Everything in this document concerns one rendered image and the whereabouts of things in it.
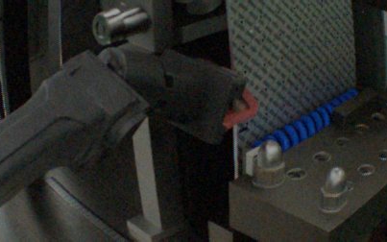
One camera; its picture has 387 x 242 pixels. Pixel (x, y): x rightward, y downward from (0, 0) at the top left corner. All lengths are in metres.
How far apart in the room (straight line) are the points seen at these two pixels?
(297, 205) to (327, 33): 0.25
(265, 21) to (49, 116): 0.34
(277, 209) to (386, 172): 0.15
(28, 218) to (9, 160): 0.50
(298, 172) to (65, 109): 0.32
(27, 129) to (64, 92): 0.07
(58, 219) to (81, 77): 0.39
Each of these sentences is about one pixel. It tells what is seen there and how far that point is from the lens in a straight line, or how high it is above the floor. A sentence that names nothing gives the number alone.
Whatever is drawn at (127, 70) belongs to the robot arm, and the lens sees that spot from 0.71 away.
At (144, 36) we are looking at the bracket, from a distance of 0.86.
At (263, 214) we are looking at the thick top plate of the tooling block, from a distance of 0.80.
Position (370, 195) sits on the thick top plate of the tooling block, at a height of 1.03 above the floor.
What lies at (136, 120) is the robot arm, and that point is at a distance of 0.67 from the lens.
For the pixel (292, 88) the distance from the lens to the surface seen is 0.91.
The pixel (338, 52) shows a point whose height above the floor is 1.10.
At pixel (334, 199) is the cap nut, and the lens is 0.75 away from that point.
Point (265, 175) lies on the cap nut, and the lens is 0.80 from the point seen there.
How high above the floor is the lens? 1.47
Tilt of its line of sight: 27 degrees down
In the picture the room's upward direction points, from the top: 4 degrees counter-clockwise
